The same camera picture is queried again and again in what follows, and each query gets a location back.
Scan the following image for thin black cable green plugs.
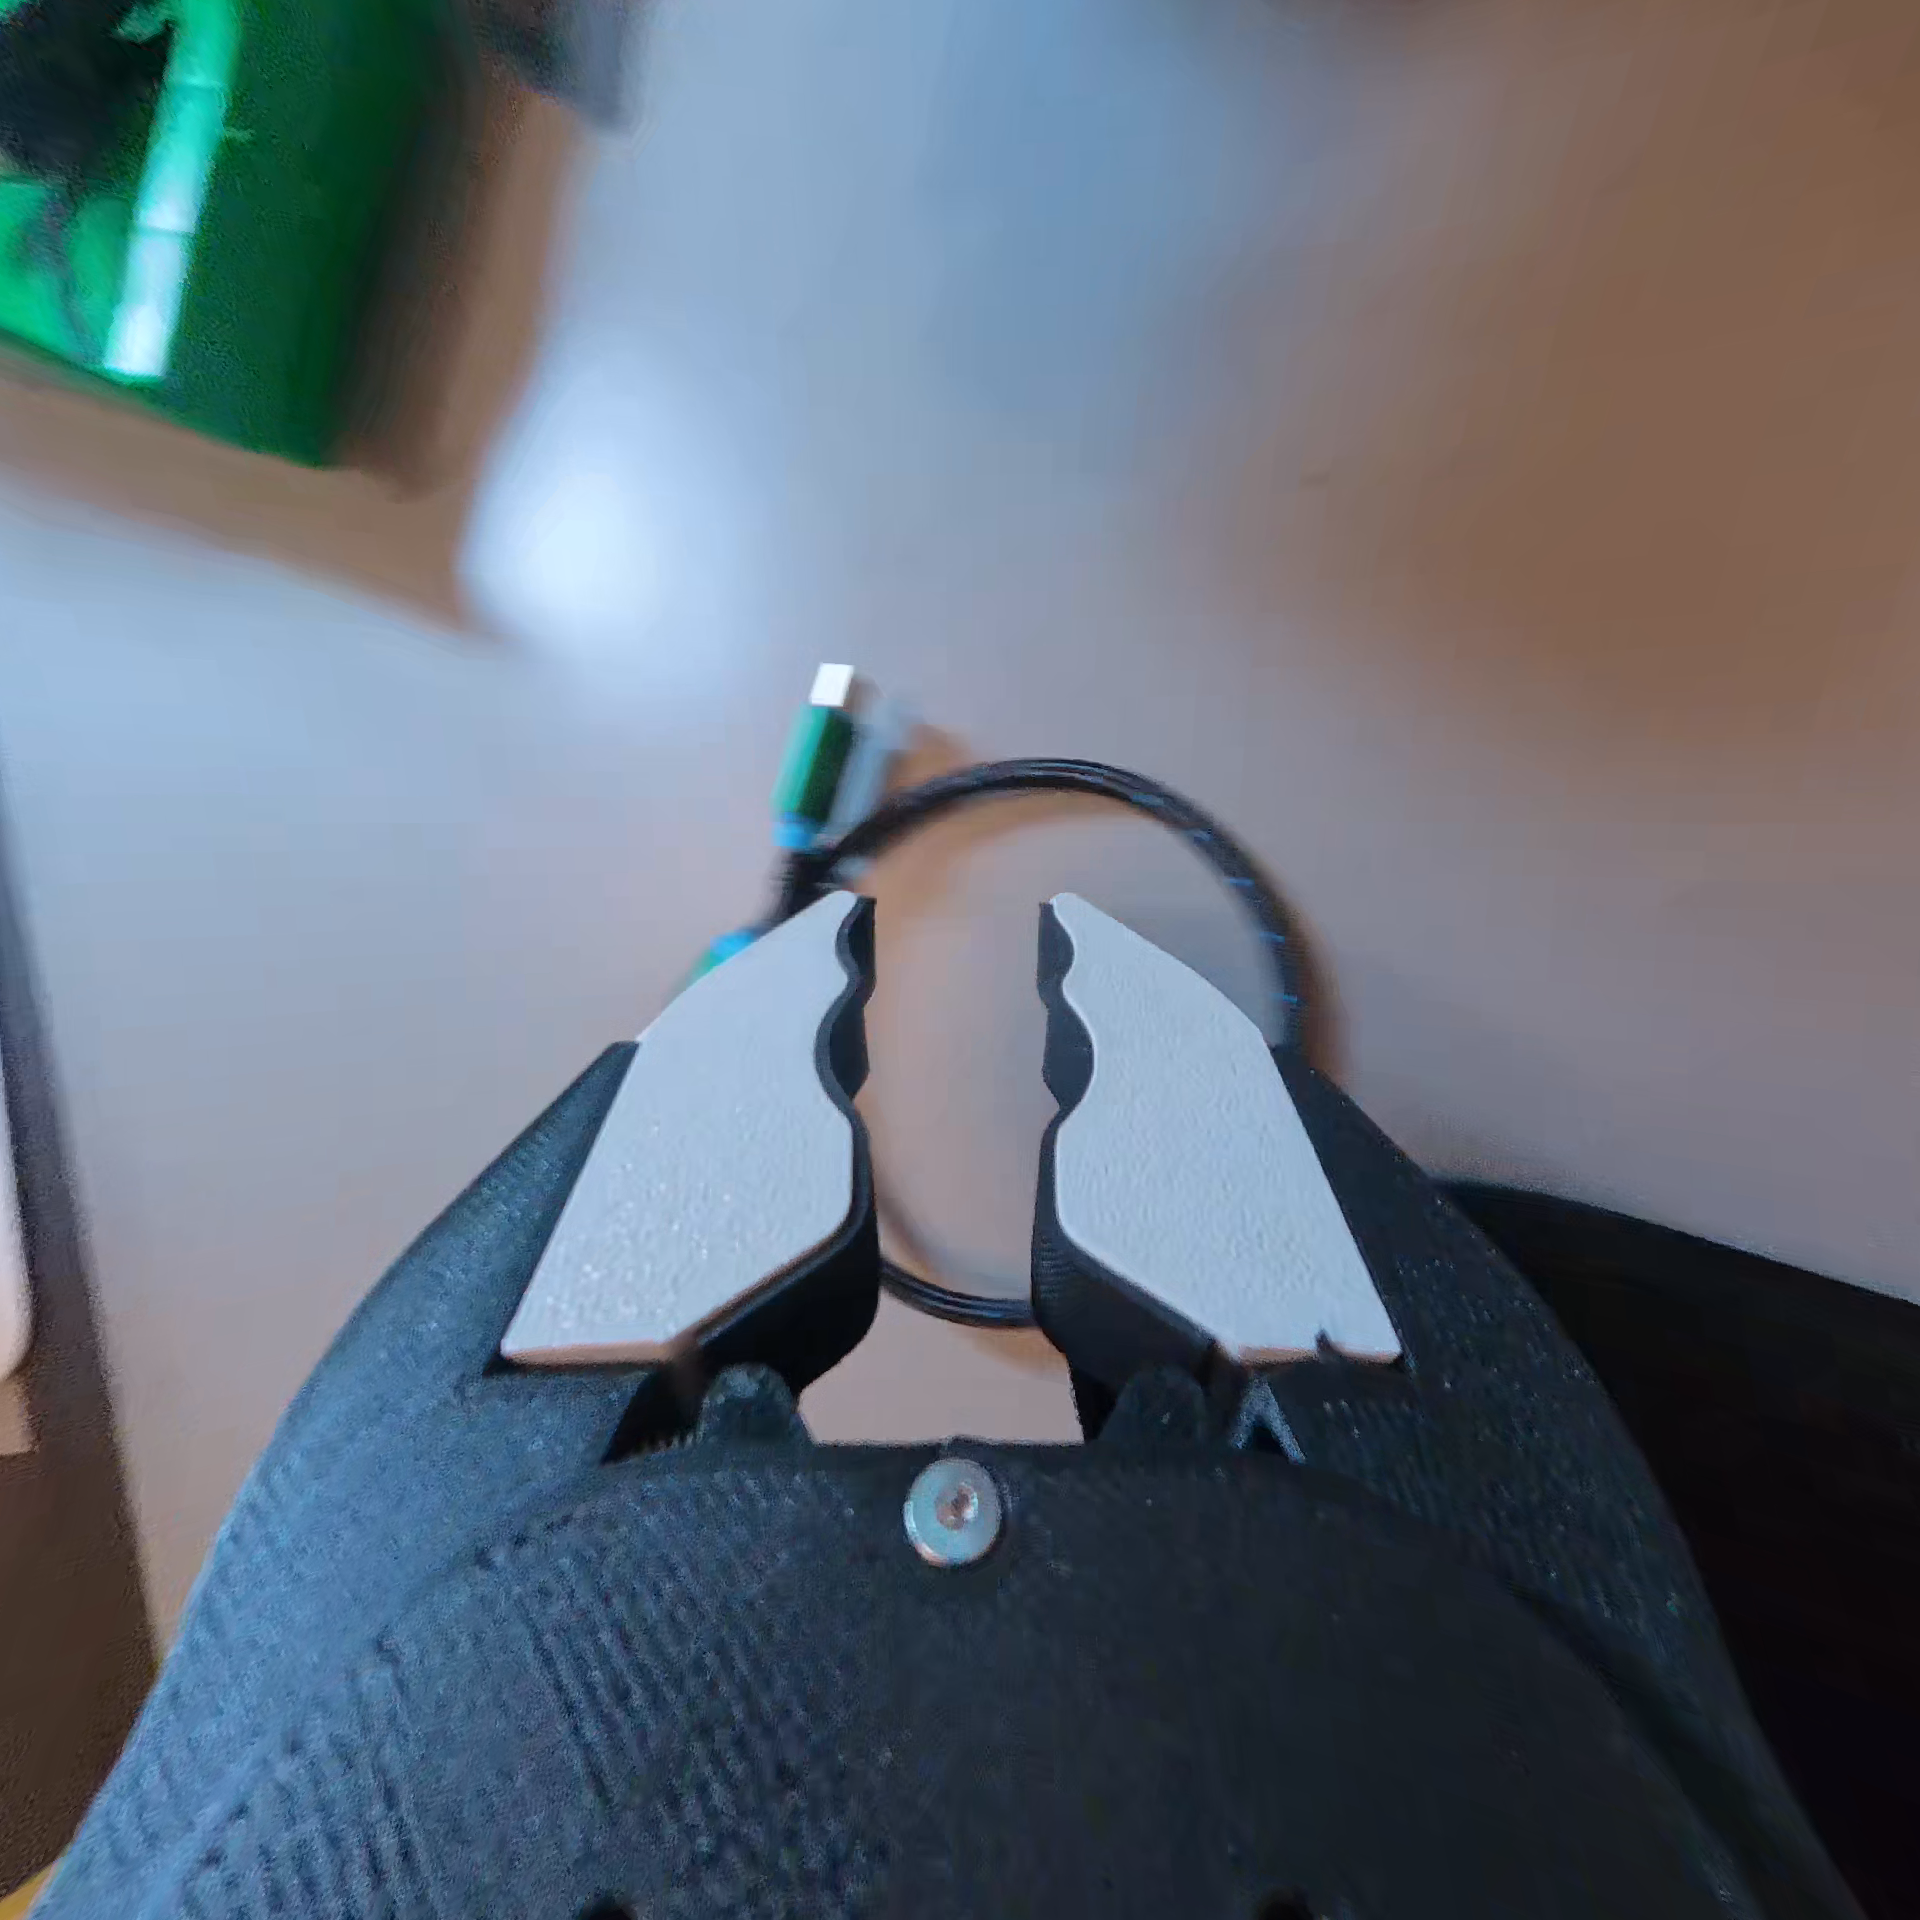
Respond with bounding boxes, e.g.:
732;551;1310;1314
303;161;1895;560
680;664;1310;1329

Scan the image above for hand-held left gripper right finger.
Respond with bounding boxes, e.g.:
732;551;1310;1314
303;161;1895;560
1030;891;1404;1374

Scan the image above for black mesh wrist rest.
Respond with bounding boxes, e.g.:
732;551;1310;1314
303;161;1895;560
1437;1178;1920;1920

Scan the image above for green plastic bin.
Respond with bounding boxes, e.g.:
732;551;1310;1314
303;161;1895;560
0;0;455;471

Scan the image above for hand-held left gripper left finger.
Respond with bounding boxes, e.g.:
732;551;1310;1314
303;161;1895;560
497;891;882;1374

